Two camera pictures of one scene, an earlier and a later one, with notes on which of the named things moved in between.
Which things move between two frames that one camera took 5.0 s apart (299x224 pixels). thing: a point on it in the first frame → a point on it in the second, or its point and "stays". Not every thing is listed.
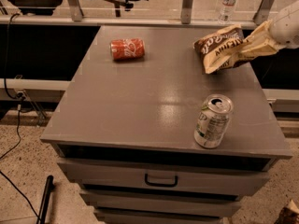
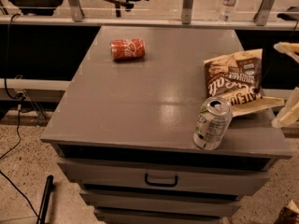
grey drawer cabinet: (149, 137) stays
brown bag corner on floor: (289, 215) stays
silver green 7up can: (213, 120) stays
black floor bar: (49, 186) stays
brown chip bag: (218, 49) → (236, 78)
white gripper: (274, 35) → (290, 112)
